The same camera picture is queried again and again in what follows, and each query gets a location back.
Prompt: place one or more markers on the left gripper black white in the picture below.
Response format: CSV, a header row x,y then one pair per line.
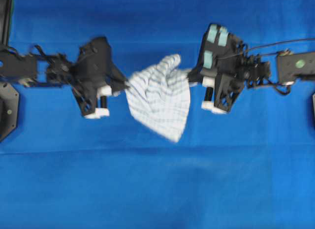
x,y
94,63

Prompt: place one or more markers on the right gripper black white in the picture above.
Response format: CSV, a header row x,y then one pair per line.
x,y
218,60

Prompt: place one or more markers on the white blue-striped towel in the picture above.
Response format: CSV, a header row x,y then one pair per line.
x,y
159,97

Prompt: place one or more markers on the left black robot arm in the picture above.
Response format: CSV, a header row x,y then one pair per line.
x,y
42,70

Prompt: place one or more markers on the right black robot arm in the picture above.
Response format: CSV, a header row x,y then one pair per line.
x,y
290,67

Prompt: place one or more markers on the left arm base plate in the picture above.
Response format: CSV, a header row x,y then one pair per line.
x,y
9,106

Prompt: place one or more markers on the black frame post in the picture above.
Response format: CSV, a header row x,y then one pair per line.
x,y
6,11

